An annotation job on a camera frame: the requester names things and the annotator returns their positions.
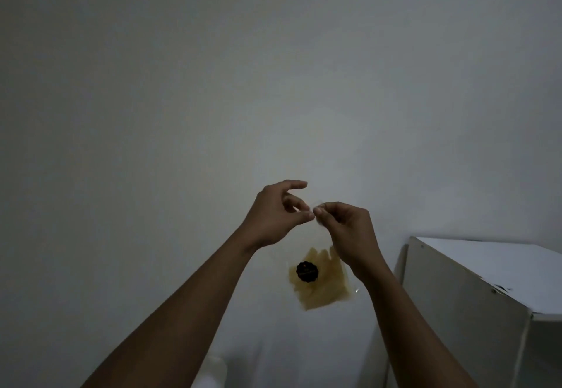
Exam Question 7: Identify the white rounded object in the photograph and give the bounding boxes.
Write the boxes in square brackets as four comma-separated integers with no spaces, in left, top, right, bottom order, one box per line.
[192,355,229,388]

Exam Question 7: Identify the yellow dried food pieces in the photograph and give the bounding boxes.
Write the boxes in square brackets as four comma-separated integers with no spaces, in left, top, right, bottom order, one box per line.
[288,246,354,312]

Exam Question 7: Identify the person's left forearm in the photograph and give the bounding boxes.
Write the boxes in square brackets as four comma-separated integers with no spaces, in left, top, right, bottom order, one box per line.
[80,230,260,388]

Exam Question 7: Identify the person's right hand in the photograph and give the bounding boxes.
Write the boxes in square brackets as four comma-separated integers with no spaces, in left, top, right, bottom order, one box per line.
[313,201,383,282]

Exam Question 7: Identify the clear plastic bag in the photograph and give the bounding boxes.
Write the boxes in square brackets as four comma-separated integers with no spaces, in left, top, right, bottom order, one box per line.
[287,196,362,312]

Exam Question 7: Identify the white cabinet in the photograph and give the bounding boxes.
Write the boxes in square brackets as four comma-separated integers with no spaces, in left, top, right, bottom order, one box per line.
[383,237,562,388]

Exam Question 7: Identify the person's right forearm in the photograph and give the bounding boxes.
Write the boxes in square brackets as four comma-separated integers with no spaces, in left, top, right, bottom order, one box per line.
[353,264,480,388]

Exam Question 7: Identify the person's left hand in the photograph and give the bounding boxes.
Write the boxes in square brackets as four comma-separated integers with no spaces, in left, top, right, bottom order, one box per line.
[239,180,316,252]

